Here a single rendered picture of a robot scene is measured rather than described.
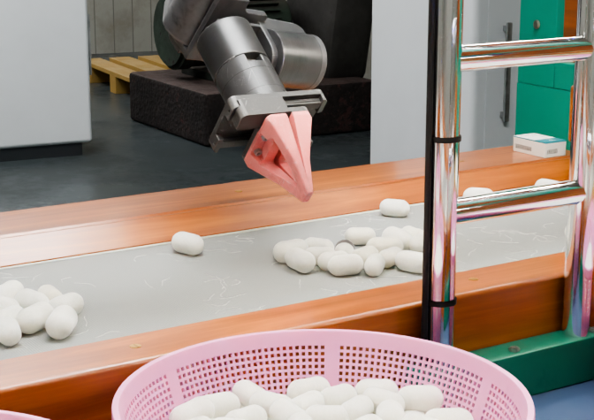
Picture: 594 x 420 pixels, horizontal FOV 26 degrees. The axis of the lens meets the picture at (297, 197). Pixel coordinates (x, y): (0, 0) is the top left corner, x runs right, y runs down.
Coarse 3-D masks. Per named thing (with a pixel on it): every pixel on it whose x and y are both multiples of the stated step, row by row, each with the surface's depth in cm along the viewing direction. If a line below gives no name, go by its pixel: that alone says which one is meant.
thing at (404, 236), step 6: (390, 228) 127; (396, 228) 127; (384, 234) 127; (390, 234) 127; (396, 234) 126; (402, 234) 126; (408, 234) 126; (402, 240) 126; (408, 240) 126; (408, 246) 126
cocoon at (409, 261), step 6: (402, 252) 120; (408, 252) 119; (414, 252) 119; (420, 252) 119; (396, 258) 120; (402, 258) 119; (408, 258) 119; (414, 258) 119; (420, 258) 118; (396, 264) 120; (402, 264) 119; (408, 264) 119; (414, 264) 118; (420, 264) 118; (402, 270) 120; (408, 270) 119; (414, 270) 119; (420, 270) 118
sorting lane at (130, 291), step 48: (240, 240) 131; (288, 240) 131; (336, 240) 131; (480, 240) 131; (528, 240) 131; (96, 288) 115; (144, 288) 115; (192, 288) 115; (240, 288) 115; (288, 288) 115; (336, 288) 115; (48, 336) 102; (96, 336) 102
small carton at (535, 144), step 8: (520, 136) 163; (528, 136) 163; (536, 136) 163; (544, 136) 163; (520, 144) 163; (528, 144) 162; (536, 144) 161; (544, 144) 160; (552, 144) 160; (560, 144) 161; (528, 152) 162; (536, 152) 161; (544, 152) 160; (552, 152) 160; (560, 152) 161
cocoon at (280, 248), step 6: (294, 240) 123; (300, 240) 123; (276, 246) 122; (282, 246) 122; (288, 246) 122; (294, 246) 122; (300, 246) 123; (306, 246) 123; (276, 252) 122; (282, 252) 122; (276, 258) 122; (282, 258) 122
